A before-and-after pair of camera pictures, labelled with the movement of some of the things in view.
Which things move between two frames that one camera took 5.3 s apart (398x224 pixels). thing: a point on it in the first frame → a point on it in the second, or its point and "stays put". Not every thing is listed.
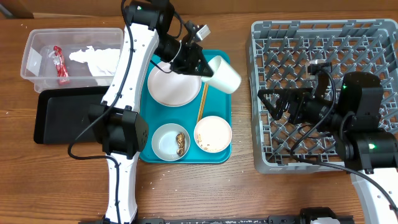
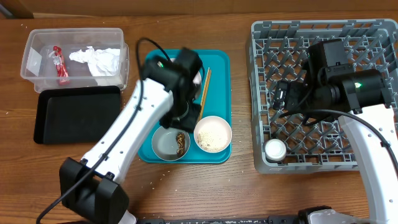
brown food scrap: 180,139 stays put
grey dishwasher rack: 278,54 stays put
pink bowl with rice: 212,134 stays put
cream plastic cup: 224,79 → 275,150
